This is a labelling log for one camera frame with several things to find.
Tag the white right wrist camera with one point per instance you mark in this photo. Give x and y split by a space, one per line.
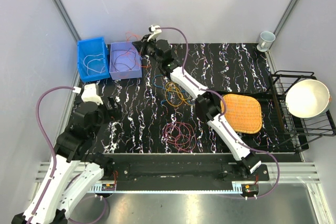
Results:
155 31

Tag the black wire dish rack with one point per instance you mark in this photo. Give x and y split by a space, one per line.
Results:
314 128

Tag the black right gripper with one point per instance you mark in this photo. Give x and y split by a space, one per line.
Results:
140 46

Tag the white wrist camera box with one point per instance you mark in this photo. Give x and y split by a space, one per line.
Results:
91 94

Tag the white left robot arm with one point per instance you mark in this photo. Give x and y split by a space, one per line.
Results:
57 197

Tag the orange woven mat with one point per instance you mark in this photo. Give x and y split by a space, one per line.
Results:
243 113

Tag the large white bowl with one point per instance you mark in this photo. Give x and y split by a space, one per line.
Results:
308 99

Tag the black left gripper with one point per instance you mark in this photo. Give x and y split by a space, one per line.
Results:
115 113

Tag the lavender plastic box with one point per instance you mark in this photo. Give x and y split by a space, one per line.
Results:
125 62

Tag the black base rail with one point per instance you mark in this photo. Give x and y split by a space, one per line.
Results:
179 185

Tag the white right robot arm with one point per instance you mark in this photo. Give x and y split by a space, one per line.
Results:
207 102

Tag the white ceramic mug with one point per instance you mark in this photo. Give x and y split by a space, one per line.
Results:
265 41

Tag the blue plastic bin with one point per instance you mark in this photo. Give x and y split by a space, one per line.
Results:
92 59

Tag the aluminium frame rail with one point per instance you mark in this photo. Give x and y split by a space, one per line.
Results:
294 172

